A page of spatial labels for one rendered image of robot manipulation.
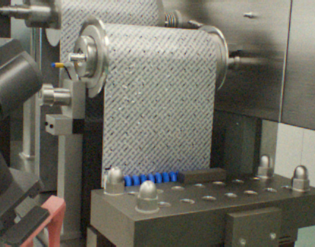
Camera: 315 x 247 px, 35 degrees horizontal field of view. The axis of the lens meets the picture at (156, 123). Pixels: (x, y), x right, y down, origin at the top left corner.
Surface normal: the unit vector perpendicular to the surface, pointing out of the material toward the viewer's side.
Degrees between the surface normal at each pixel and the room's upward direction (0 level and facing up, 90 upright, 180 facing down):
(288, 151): 90
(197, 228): 90
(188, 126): 90
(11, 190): 29
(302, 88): 90
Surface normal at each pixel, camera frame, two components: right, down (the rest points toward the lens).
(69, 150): 0.50, 0.15
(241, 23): -0.87, 0.04
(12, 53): 0.82, 0.13
